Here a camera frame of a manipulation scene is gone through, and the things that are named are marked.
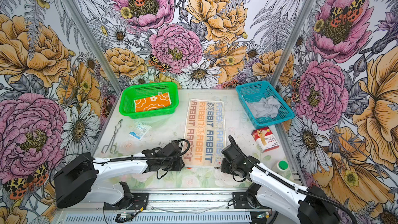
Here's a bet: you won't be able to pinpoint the grey blue towel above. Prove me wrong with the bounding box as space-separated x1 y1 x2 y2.
183 99 226 169

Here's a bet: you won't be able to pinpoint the orange white patterned towel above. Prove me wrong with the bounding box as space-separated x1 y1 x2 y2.
134 92 172 113

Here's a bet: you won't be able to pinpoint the plain grey towel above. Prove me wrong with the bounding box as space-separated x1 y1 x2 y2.
246 96 281 119

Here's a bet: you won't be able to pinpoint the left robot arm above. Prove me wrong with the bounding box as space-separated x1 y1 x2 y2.
54 139 190 211

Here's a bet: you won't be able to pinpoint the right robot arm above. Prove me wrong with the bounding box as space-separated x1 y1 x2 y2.
221 143 358 224

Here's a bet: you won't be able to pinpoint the small blue white packet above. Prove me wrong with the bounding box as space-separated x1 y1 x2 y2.
129 122 152 141

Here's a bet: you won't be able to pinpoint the red white small box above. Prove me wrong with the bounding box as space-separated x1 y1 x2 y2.
251 127 280 153

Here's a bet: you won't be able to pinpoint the white bottle green cap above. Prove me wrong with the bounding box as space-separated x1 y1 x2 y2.
275 160 289 173

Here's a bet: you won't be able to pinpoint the metal tongs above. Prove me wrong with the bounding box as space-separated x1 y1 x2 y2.
101 119 123 154

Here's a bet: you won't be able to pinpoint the green plastic basket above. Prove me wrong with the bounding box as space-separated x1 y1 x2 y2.
119 82 179 119

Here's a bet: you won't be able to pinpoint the teal plastic basket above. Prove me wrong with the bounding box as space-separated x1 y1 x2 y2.
236 81 295 129

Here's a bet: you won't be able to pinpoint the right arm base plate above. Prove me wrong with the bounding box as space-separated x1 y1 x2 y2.
229 191 267 209

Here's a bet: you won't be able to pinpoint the aluminium front rail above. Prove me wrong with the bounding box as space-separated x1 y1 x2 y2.
56 189 283 224

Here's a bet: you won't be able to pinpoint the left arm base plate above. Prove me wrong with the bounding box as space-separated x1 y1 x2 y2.
103 192 149 211

